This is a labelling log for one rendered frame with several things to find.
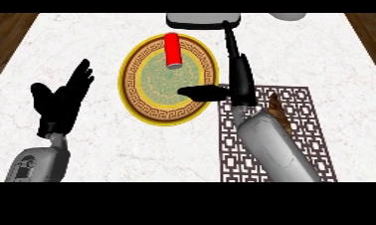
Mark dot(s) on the grey appliance with dark base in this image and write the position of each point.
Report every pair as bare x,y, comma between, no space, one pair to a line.
201,20

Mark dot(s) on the brown lattice placemat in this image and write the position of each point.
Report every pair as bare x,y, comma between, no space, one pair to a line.
309,126

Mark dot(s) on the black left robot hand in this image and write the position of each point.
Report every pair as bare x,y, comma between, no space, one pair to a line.
59,103

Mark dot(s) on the pale grey rounded object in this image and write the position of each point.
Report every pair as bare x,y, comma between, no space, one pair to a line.
288,16

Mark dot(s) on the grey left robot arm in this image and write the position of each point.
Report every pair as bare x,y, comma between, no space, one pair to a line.
42,164

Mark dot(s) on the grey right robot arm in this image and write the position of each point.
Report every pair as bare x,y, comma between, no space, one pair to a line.
275,149

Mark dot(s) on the brown bread loaf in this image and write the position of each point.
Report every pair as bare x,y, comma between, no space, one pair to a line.
279,111

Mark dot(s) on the yellow patterned round plate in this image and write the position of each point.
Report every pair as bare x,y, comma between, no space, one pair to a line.
161,93

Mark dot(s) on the red can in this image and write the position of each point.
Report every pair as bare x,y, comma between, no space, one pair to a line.
173,51

